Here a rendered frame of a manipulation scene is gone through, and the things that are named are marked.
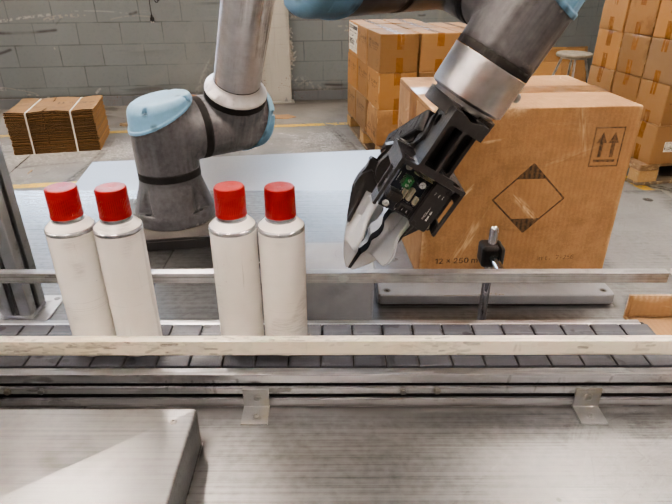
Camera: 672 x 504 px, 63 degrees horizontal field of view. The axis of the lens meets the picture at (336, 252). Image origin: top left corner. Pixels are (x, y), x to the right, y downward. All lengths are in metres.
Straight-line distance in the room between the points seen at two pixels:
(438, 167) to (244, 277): 0.25
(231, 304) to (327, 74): 5.60
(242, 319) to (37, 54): 5.88
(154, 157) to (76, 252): 0.42
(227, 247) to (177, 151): 0.46
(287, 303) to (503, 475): 0.29
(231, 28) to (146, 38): 5.19
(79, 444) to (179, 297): 0.35
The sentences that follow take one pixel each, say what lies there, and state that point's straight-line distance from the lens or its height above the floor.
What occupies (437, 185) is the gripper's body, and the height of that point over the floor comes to 1.11.
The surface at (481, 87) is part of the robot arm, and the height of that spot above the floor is 1.20.
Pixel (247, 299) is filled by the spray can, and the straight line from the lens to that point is 0.63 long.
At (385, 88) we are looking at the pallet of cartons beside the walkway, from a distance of 3.94.
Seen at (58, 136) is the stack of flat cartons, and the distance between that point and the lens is 4.84.
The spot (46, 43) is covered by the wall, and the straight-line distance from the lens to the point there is 6.38.
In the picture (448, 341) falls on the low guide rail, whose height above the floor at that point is 0.91.
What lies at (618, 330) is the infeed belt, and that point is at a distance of 0.79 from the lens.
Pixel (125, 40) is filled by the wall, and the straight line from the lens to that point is 6.19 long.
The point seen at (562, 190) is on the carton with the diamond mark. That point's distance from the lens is 0.88.
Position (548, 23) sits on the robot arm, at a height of 1.25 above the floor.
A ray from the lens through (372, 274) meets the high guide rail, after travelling 0.67.
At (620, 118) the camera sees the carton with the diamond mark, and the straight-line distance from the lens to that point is 0.88.
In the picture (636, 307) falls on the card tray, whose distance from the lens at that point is 0.92.
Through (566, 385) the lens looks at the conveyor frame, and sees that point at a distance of 0.71.
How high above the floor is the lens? 1.29
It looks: 27 degrees down
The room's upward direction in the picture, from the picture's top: straight up
